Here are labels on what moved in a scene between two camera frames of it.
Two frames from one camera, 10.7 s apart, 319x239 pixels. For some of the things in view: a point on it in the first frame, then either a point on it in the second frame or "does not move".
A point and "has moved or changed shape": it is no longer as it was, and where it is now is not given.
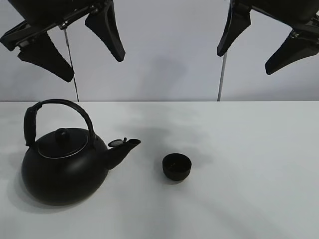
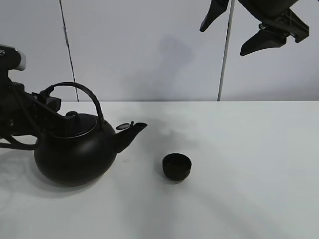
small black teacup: (176, 166) does not move
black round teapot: (65, 168) has moved or changed shape
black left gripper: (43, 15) -> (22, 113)
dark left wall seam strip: (71, 62) does not move
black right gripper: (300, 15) -> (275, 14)
